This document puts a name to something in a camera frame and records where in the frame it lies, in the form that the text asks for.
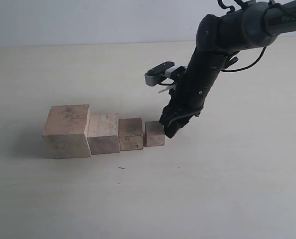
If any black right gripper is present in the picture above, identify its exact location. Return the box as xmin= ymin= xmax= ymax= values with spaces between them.
xmin=159 ymin=74 xmax=208 ymax=138

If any smallest wooden cube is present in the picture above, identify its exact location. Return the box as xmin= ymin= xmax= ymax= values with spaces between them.
xmin=145 ymin=121 xmax=165 ymax=147

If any second largest wooden cube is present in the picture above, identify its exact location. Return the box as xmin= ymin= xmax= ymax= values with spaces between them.
xmin=87 ymin=113 xmax=120 ymax=155

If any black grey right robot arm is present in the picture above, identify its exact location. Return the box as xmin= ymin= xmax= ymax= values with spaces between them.
xmin=159 ymin=0 xmax=296 ymax=138

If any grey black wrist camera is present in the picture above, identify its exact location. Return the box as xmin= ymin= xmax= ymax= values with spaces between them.
xmin=145 ymin=61 xmax=186 ymax=87

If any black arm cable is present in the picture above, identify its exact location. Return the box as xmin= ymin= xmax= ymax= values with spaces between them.
xmin=221 ymin=47 xmax=267 ymax=73

